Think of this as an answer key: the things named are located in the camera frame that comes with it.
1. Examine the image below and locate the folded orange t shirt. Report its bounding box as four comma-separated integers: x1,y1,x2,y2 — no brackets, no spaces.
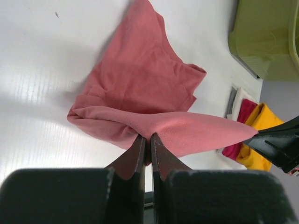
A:
236,103,284,171

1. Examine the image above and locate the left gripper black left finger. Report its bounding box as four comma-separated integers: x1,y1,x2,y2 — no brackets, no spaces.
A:
0,136,146,224

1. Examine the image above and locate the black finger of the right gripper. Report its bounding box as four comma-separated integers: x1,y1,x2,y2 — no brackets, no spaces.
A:
244,117,299,174

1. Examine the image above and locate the folded grey t shirt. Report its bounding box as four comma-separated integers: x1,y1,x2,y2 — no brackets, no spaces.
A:
225,87,237,118

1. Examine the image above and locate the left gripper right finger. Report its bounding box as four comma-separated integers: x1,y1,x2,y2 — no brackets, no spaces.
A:
150,134,294,224

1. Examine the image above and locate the folded magenta t shirt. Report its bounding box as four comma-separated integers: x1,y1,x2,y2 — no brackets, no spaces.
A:
222,99,257,161

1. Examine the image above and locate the folded white t shirt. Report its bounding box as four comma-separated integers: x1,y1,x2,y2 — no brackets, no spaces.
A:
227,87,258,121

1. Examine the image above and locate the olive green plastic basket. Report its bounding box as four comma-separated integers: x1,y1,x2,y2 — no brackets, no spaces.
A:
228,0,299,82

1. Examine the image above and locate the pink red t shirt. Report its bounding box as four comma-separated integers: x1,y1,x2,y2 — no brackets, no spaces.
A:
67,0,257,157

